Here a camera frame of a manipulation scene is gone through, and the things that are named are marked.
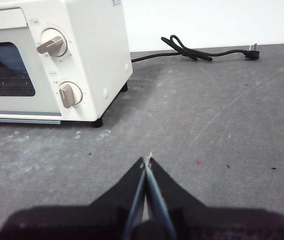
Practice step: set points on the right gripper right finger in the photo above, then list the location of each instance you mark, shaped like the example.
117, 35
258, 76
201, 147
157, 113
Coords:
219, 222

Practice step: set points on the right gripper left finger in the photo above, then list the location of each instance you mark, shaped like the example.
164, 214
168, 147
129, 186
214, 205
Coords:
82, 222

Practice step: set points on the blue ribbed bowl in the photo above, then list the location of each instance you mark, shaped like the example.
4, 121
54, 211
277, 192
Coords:
7, 58

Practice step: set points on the oven crumb tray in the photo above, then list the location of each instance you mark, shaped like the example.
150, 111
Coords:
19, 121

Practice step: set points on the white Toshiba toaster oven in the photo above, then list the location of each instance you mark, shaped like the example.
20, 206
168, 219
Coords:
94, 50

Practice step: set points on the beige timer knob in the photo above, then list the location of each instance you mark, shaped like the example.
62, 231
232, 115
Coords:
69, 95

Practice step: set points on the beige temperature knob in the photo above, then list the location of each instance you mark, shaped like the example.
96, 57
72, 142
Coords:
53, 42

